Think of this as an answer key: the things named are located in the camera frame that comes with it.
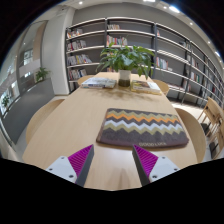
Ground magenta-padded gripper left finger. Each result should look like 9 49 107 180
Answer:
45 143 95 188

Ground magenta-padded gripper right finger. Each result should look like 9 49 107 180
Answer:
131 143 181 187

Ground brown zigzag striped towel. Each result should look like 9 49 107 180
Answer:
96 107 190 149

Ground light wooden slatted chair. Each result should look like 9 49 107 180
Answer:
208 126 224 159

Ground light wooden side table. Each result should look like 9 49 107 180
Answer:
198 96 224 134

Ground yellow book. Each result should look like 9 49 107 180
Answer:
130 79 163 96

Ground small background potted plant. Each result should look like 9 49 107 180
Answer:
34 66 52 83
0 94 12 109

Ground white magazine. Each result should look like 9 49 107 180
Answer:
80 77 118 90

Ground green potted plant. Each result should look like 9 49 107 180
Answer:
96 42 156 88

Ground grey bookshelf unit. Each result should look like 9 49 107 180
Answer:
64 16 224 108

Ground ceiling lights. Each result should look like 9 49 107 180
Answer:
78 0 221 58

